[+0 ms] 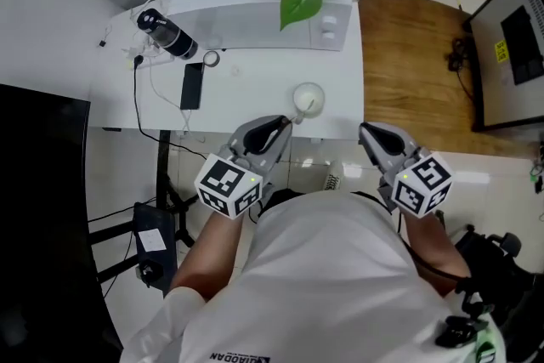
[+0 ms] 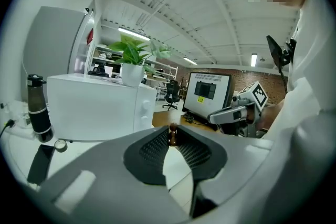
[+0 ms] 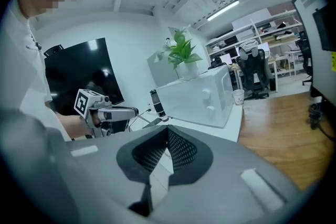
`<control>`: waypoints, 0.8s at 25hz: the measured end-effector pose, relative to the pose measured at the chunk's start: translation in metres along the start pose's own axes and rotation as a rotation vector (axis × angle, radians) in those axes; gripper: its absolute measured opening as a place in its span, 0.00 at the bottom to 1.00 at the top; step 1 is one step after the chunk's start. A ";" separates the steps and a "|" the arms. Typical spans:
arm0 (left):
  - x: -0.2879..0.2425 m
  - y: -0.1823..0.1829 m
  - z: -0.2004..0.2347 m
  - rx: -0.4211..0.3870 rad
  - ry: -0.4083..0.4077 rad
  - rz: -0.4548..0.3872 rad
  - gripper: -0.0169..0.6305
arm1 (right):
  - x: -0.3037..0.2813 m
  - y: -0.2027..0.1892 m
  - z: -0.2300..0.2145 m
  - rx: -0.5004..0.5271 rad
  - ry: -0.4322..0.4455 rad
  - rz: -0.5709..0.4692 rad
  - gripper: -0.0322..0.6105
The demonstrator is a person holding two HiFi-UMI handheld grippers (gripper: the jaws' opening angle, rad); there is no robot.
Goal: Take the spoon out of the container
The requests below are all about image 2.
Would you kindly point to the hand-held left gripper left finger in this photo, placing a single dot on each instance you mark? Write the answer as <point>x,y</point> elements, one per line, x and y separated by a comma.
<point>105,181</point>

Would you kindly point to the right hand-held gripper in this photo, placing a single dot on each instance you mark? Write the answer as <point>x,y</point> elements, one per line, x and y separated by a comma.
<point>258,95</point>

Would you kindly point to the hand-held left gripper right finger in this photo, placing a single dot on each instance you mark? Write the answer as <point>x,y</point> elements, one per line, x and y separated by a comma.
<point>236,170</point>

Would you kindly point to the person's right forearm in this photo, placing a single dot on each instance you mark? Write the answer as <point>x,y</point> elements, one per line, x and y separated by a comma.
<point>273,112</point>

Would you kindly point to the black monitor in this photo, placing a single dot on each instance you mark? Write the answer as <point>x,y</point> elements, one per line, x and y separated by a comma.
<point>207,97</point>

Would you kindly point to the yellow sticker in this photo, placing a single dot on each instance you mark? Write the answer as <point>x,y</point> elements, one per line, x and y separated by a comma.
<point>200,99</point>

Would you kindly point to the black office chair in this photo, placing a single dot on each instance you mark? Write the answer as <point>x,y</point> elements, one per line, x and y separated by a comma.
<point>172,94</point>

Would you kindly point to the ceiling light strip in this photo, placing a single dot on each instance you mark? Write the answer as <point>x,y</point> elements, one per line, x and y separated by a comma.
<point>253,59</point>
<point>190,61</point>
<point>134,33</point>

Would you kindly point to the wooden table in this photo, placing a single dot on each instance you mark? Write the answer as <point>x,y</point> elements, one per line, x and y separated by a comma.
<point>162,118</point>

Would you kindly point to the black smartphone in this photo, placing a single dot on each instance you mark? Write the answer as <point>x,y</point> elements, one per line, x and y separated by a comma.
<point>40,162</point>

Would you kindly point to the white microwave oven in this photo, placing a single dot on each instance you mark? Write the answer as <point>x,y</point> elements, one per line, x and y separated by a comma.
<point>92,107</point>

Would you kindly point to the white storage shelf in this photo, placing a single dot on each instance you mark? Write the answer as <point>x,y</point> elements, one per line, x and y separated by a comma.
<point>162,70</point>

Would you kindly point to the black chest-mounted device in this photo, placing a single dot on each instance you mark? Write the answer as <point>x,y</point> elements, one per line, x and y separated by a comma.
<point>275,49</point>

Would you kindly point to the black water bottle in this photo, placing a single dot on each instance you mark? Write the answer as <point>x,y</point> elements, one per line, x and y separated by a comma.
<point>38,112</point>

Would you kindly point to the person's white t-shirt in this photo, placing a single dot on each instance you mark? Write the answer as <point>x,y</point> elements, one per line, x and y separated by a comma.
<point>309,65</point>

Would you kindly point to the white power strip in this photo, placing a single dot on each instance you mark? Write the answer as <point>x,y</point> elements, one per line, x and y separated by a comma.
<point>22,123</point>

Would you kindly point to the green plant in white pot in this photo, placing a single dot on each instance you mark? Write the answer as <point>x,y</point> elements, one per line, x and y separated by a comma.
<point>132,74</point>

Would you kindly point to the grey refrigerator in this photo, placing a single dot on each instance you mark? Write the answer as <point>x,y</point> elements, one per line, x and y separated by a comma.
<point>52,42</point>

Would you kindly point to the red wall sign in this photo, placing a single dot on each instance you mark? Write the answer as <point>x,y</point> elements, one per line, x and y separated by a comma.
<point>90,37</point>

